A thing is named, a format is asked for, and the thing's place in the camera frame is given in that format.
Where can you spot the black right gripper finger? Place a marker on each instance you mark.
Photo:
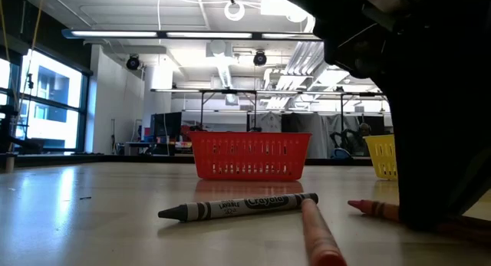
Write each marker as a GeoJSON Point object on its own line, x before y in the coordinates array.
{"type": "Point", "coordinates": [429, 162]}

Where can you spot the orange crayon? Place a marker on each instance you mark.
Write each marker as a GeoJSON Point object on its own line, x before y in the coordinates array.
{"type": "Point", "coordinates": [318, 235]}
{"type": "Point", "coordinates": [377, 209]}

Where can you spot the grey crayon white wrapper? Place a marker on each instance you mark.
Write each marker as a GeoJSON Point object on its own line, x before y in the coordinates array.
{"type": "Point", "coordinates": [238, 207]}

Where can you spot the yellow plastic basket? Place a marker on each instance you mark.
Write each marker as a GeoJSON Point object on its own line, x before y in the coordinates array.
{"type": "Point", "coordinates": [381, 158]}

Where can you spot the person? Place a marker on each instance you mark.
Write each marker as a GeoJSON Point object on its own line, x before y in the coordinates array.
{"type": "Point", "coordinates": [364, 130]}

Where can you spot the blue round object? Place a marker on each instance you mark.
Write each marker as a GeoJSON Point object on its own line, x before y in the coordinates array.
{"type": "Point", "coordinates": [340, 154]}

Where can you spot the black office chair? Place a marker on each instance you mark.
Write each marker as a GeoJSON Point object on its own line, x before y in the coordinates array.
{"type": "Point", "coordinates": [335, 137]}

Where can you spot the grey fabric curtain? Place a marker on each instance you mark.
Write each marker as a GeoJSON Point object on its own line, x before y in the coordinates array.
{"type": "Point", "coordinates": [324, 137]}

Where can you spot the white fabric cover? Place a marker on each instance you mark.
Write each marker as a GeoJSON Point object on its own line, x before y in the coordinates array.
{"type": "Point", "coordinates": [268, 122]}

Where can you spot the red plastic basket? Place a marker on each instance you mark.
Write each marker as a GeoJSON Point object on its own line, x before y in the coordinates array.
{"type": "Point", "coordinates": [249, 158]}

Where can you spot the red background box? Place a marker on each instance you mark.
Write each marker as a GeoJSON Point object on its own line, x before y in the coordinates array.
{"type": "Point", "coordinates": [185, 130]}

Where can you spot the black computer monitor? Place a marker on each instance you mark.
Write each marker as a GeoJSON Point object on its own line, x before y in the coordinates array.
{"type": "Point", "coordinates": [167, 124]}

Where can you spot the background desk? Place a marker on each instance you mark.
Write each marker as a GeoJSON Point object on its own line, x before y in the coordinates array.
{"type": "Point", "coordinates": [138, 143]}

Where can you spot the black overhead light bar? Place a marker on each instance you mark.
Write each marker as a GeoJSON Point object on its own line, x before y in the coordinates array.
{"type": "Point", "coordinates": [115, 33]}

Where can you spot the large dark-framed window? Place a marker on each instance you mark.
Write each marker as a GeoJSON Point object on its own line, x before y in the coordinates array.
{"type": "Point", "coordinates": [83, 112]}

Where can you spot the black equipment by window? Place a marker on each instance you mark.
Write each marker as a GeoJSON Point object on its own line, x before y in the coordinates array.
{"type": "Point", "coordinates": [7, 128]}

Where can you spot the black metal rig frame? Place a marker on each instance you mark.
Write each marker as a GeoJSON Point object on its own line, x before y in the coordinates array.
{"type": "Point", "coordinates": [202, 112]}
{"type": "Point", "coordinates": [342, 112]}

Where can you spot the small white post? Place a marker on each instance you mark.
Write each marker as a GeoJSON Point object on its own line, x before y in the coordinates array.
{"type": "Point", "coordinates": [10, 164]}

